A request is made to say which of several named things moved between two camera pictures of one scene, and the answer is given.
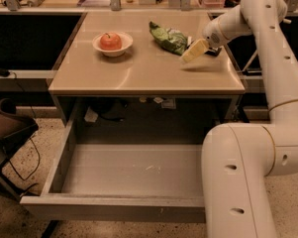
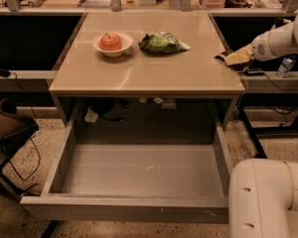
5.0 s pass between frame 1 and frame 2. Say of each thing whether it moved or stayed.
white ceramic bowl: stayed
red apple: stayed
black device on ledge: stayed
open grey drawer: stayed
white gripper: moved
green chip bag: moved
